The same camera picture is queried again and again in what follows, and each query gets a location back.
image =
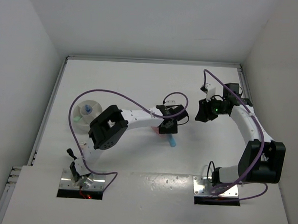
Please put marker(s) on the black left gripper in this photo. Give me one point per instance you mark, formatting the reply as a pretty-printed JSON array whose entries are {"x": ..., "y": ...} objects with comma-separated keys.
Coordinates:
[{"x": 173, "y": 130}]

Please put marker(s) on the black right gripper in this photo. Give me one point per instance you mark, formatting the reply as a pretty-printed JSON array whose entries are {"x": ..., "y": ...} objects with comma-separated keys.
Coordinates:
[{"x": 202, "y": 115}]

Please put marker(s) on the blue highlighter pen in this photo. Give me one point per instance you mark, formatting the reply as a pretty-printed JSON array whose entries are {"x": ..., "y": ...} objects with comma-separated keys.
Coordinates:
[{"x": 171, "y": 140}]

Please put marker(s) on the pink highlighter pen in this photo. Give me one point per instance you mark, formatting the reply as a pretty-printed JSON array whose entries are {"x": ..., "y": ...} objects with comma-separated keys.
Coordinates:
[{"x": 155, "y": 129}]

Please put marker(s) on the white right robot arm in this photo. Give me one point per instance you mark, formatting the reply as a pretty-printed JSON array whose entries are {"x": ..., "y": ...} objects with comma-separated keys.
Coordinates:
[{"x": 263, "y": 158}]

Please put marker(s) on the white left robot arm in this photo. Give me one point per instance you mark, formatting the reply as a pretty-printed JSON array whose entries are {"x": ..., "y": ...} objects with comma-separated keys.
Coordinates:
[{"x": 107, "y": 129}]

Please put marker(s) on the white round divided container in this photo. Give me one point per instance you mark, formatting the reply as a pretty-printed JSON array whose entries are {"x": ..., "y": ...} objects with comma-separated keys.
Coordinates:
[{"x": 85, "y": 119}]

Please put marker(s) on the pink silver usb stick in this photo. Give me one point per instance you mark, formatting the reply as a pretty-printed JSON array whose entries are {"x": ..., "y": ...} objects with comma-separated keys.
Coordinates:
[{"x": 83, "y": 144}]

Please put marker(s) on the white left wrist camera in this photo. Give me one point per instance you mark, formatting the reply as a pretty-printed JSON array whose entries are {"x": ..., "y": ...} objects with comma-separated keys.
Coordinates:
[{"x": 169, "y": 102}]

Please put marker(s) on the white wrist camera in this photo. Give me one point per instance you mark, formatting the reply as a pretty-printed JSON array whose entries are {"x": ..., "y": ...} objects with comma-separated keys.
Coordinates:
[
  {"x": 169, "y": 102},
  {"x": 209, "y": 90}
]

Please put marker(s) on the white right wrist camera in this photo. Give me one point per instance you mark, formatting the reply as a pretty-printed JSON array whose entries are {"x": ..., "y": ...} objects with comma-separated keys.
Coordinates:
[{"x": 209, "y": 90}]

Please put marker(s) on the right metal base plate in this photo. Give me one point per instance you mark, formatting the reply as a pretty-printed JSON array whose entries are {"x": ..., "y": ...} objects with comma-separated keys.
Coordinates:
[{"x": 202, "y": 189}]

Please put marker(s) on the metal base plate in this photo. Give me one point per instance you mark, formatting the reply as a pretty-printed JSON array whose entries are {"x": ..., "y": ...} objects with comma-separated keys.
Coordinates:
[
  {"x": 90, "y": 183},
  {"x": 202, "y": 189}
]

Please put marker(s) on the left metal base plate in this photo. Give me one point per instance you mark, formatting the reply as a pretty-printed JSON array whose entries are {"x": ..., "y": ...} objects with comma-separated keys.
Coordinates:
[{"x": 90, "y": 183}]

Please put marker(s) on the aluminium frame rail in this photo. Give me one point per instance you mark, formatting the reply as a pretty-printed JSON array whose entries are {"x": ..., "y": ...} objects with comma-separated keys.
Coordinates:
[{"x": 154, "y": 183}]

